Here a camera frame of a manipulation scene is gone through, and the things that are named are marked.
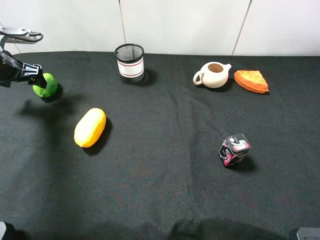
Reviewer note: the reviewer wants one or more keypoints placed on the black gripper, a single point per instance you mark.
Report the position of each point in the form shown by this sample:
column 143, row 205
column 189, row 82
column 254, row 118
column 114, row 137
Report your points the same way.
column 11, row 70

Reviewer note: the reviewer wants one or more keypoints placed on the green lime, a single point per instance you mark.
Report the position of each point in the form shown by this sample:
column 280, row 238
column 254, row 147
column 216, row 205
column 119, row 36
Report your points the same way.
column 51, row 86

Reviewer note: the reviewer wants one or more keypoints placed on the yellow orange mango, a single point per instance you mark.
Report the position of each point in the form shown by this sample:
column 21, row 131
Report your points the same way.
column 89, row 129

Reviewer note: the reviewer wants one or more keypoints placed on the black mesh pen holder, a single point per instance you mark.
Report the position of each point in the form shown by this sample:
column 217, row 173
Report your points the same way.
column 130, row 61

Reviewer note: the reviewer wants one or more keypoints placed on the grey device bottom left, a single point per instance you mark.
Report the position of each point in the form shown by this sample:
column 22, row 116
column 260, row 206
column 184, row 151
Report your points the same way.
column 3, row 229

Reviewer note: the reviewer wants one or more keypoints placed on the grey device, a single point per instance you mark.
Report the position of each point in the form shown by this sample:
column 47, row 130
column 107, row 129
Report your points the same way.
column 3, row 229
column 308, row 233

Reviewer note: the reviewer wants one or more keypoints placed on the cream ceramic teapot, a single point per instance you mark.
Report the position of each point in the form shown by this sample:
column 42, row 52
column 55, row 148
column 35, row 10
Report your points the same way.
column 212, row 75

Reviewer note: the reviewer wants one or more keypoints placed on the black tablecloth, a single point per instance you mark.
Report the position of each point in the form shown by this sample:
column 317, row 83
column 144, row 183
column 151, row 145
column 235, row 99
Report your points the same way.
column 155, row 172

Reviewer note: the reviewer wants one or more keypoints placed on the black floral tin box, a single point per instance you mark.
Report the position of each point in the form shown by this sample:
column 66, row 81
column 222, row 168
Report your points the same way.
column 234, row 149

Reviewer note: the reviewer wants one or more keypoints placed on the orange pie slice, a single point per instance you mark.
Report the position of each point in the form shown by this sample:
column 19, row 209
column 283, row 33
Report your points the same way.
column 251, row 80

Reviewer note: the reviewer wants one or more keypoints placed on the grey device bottom right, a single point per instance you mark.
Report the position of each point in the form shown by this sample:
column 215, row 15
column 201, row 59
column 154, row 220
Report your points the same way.
column 308, row 233

